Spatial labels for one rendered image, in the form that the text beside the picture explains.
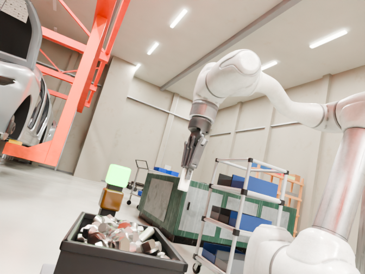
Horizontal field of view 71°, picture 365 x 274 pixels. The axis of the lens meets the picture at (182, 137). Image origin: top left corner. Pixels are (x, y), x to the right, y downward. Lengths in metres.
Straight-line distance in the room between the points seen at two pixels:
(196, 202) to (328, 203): 2.58
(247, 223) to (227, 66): 1.52
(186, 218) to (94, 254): 3.07
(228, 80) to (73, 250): 0.57
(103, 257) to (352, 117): 0.92
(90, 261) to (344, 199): 0.77
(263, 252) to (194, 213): 2.47
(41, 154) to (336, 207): 3.75
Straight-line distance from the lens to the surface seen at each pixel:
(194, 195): 3.36
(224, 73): 0.74
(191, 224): 3.40
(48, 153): 4.12
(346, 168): 0.96
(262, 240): 0.98
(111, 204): 0.54
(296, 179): 10.69
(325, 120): 1.16
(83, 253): 0.31
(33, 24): 3.97
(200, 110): 0.84
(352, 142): 1.01
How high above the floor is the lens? 0.64
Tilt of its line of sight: 11 degrees up
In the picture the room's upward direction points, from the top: 14 degrees clockwise
